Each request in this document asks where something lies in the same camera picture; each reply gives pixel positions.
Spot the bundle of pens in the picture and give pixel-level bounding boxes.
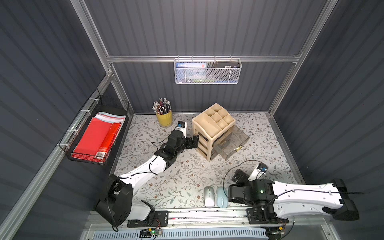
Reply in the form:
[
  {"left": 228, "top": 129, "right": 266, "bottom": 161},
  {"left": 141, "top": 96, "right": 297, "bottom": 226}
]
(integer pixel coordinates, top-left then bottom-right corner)
[{"left": 153, "top": 98, "right": 172, "bottom": 115}]

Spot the white ventilation grille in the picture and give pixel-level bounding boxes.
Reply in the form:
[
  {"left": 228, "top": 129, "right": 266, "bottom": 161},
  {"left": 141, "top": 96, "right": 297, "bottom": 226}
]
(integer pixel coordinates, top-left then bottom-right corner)
[{"left": 91, "top": 227, "right": 268, "bottom": 240}]

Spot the beige drawer organizer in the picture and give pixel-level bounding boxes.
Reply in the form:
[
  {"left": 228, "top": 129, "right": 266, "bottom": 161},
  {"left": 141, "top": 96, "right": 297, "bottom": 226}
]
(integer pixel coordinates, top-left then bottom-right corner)
[{"left": 192, "top": 103, "right": 236, "bottom": 161}]

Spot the red folder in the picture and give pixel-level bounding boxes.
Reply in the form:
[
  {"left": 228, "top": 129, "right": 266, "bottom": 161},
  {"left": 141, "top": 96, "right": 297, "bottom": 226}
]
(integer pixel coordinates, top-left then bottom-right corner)
[{"left": 71, "top": 117, "right": 123, "bottom": 164}]

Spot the black wire side basket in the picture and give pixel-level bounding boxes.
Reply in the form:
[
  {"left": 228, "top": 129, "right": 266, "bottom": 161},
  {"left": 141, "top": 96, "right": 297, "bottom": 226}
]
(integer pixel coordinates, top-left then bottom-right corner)
[{"left": 59, "top": 92, "right": 129, "bottom": 165}]

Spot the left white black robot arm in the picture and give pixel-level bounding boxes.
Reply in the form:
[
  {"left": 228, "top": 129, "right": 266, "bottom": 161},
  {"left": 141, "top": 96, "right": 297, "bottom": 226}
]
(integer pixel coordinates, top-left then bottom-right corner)
[{"left": 96, "top": 128, "right": 200, "bottom": 232}]

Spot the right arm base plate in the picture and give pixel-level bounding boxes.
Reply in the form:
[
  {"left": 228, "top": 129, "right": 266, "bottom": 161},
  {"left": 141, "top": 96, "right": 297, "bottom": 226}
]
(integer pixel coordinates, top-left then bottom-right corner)
[{"left": 246, "top": 208, "right": 290, "bottom": 225}]

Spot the black device in basket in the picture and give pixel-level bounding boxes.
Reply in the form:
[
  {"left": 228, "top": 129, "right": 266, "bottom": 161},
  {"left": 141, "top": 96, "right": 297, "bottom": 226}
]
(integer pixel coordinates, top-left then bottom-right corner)
[{"left": 215, "top": 61, "right": 241, "bottom": 69}]

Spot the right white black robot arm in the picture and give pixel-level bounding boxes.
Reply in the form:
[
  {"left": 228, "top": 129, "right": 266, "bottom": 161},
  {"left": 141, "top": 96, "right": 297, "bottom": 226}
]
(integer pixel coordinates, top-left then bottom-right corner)
[{"left": 227, "top": 170, "right": 360, "bottom": 224}]

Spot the light blue computer mouse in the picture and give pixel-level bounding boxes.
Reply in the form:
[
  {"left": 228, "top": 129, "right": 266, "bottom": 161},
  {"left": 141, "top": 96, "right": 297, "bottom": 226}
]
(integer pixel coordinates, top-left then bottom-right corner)
[{"left": 217, "top": 187, "right": 229, "bottom": 208}]

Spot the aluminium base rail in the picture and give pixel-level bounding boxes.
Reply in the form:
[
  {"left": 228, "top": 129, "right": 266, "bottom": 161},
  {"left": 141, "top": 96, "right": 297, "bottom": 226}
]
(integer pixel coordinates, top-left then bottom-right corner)
[{"left": 84, "top": 206, "right": 328, "bottom": 231}]

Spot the yellow pen cup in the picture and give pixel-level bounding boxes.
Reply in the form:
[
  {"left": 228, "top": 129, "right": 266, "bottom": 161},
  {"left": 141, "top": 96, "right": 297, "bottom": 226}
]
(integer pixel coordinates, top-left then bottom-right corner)
[{"left": 156, "top": 111, "right": 173, "bottom": 128}]

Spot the small green circuit board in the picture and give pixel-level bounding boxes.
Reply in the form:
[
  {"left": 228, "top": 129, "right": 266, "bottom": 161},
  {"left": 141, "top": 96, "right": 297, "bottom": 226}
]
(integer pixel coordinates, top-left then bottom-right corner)
[{"left": 139, "top": 229, "right": 163, "bottom": 239}]

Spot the white wire wall basket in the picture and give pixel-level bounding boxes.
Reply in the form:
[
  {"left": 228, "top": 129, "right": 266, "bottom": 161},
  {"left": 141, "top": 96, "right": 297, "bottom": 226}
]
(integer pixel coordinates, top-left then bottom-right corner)
[{"left": 173, "top": 57, "right": 243, "bottom": 85}]

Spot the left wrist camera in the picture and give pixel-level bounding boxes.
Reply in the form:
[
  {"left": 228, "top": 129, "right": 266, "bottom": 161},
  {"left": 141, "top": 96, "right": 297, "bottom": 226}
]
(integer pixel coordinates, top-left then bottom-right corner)
[{"left": 175, "top": 121, "right": 188, "bottom": 138}]

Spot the blue box in basket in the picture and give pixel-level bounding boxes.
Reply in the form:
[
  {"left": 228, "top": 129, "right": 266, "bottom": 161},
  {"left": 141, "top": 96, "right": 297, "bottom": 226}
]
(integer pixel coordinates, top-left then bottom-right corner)
[{"left": 175, "top": 63, "right": 207, "bottom": 83}]

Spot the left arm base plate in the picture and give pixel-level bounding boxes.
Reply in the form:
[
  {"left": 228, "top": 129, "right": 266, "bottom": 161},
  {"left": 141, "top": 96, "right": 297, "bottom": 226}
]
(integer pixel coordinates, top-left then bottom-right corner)
[{"left": 127, "top": 211, "right": 169, "bottom": 228}]

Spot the clear top drawer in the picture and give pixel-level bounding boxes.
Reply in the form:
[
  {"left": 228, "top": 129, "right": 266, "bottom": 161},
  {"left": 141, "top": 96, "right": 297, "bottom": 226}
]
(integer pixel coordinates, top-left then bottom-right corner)
[{"left": 213, "top": 125, "right": 250, "bottom": 160}]

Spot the grey computer mouse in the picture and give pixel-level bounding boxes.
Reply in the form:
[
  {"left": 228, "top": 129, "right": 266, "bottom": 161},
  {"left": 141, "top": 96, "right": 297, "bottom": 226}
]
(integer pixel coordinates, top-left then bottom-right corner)
[{"left": 204, "top": 186, "right": 215, "bottom": 208}]

